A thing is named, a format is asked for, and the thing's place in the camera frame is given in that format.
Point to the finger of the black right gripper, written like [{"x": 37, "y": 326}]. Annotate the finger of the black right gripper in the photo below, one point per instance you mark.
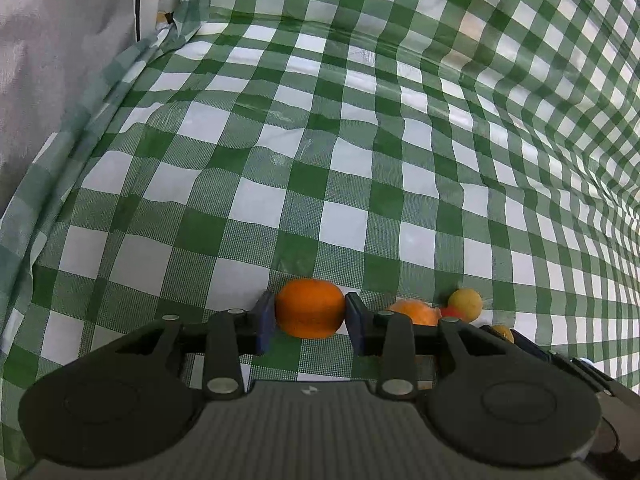
[{"x": 614, "y": 451}]

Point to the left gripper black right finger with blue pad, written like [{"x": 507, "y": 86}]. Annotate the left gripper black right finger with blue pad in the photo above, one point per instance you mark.
[{"x": 482, "y": 395}]

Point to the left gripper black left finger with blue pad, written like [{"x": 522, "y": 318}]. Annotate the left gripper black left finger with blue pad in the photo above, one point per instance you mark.
[{"x": 140, "y": 394}]

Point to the orange fruit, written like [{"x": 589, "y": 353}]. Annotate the orange fruit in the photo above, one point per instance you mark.
[{"x": 310, "y": 309}]

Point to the yellow small fruit right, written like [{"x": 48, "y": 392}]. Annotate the yellow small fruit right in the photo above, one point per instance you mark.
[{"x": 504, "y": 332}]

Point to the yellow small fruit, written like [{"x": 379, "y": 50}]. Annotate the yellow small fruit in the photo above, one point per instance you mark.
[
  {"x": 504, "y": 332},
  {"x": 469, "y": 300}
]

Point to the red tomato far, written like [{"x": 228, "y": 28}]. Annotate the red tomato far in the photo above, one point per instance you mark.
[{"x": 453, "y": 312}]

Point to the yellow small fruit top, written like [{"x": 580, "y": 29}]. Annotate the yellow small fruit top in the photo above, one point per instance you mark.
[{"x": 469, "y": 300}]

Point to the plastic wrapped orange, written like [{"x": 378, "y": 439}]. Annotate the plastic wrapped orange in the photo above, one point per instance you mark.
[{"x": 420, "y": 312}]

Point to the green white checkered cloth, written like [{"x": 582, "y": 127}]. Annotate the green white checkered cloth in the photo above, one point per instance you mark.
[{"x": 395, "y": 148}]

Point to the grey sofa armrest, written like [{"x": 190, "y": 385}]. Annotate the grey sofa armrest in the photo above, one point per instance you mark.
[{"x": 50, "y": 49}]

